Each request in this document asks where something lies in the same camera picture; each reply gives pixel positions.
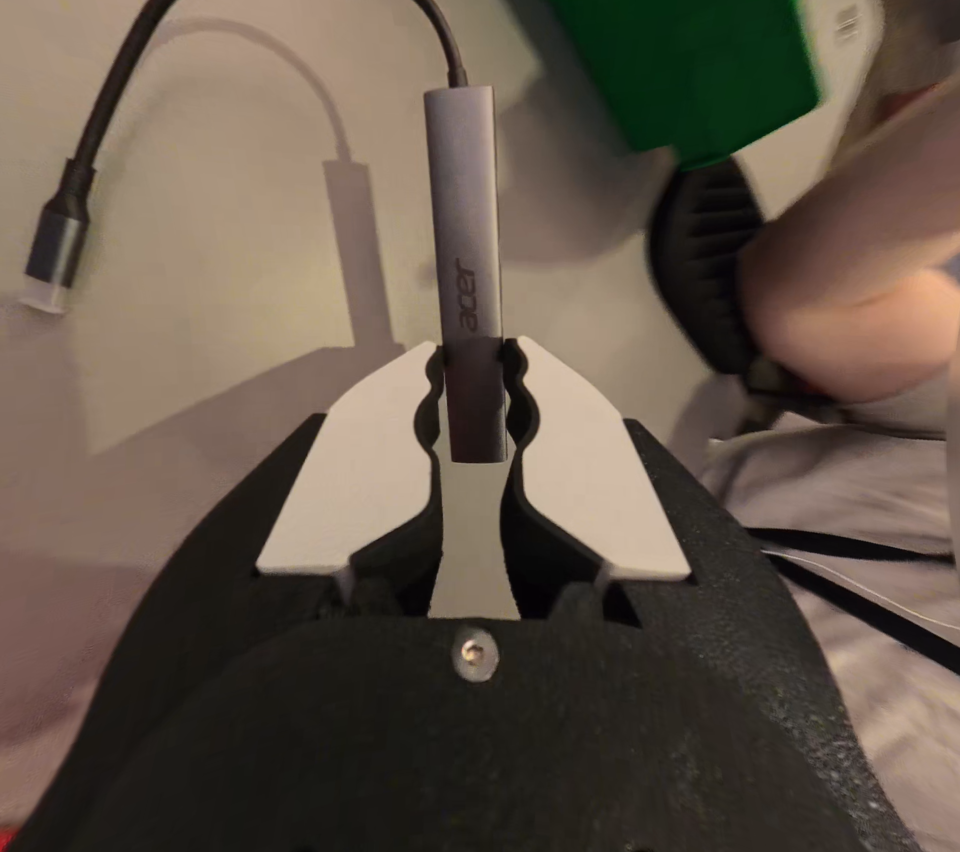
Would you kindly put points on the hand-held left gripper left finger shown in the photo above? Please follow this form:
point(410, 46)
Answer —
point(352, 477)

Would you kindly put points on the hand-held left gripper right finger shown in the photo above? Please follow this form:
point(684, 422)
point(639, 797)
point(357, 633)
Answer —
point(592, 484)

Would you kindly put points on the person's right forearm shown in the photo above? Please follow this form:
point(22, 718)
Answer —
point(840, 267)

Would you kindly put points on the green plastic bin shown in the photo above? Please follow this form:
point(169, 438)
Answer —
point(637, 4)

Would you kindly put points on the person's grey clothing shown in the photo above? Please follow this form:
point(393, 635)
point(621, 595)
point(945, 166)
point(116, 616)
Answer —
point(847, 484)

